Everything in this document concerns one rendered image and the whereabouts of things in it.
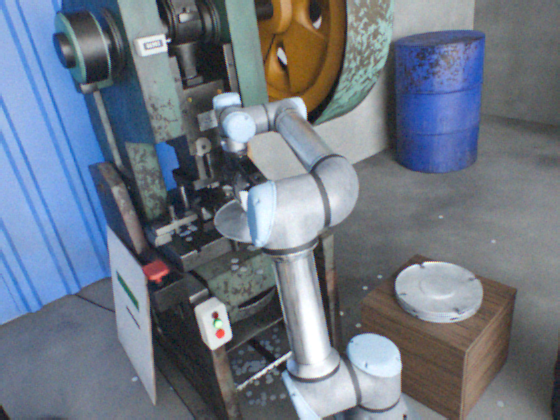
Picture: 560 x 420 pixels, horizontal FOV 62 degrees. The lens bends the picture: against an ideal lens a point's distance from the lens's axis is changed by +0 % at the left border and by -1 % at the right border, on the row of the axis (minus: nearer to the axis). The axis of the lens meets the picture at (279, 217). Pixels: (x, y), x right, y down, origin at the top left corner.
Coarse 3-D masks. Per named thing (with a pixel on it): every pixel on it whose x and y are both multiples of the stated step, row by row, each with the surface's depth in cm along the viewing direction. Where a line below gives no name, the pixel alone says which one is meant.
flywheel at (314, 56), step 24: (288, 0) 145; (312, 0) 151; (336, 0) 126; (264, 24) 155; (288, 24) 150; (312, 24) 146; (336, 24) 129; (264, 48) 166; (288, 48) 156; (312, 48) 146; (336, 48) 133; (264, 72) 172; (288, 72) 161; (312, 72) 151; (336, 72) 137; (288, 96) 163; (312, 96) 150
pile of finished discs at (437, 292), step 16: (416, 272) 172; (432, 272) 171; (448, 272) 169; (464, 272) 168; (400, 288) 165; (416, 288) 164; (432, 288) 162; (448, 288) 161; (464, 288) 160; (480, 288) 159; (400, 304) 162; (416, 304) 157; (432, 304) 156; (448, 304) 155; (464, 304) 154; (480, 304) 157; (432, 320) 153; (448, 320) 152
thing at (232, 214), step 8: (224, 208) 148; (232, 208) 148; (240, 208) 148; (216, 216) 144; (224, 216) 144; (232, 216) 143; (240, 216) 143; (216, 224) 140; (224, 224) 140; (232, 224) 139; (240, 224) 139; (224, 232) 135; (232, 232) 135; (240, 232) 135; (248, 232) 135; (240, 240) 131; (248, 240) 130
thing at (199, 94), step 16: (192, 80) 138; (208, 80) 141; (192, 96) 135; (208, 96) 139; (192, 112) 137; (208, 112) 140; (208, 128) 142; (208, 144) 142; (192, 160) 144; (208, 160) 142; (224, 160) 145; (208, 176) 145
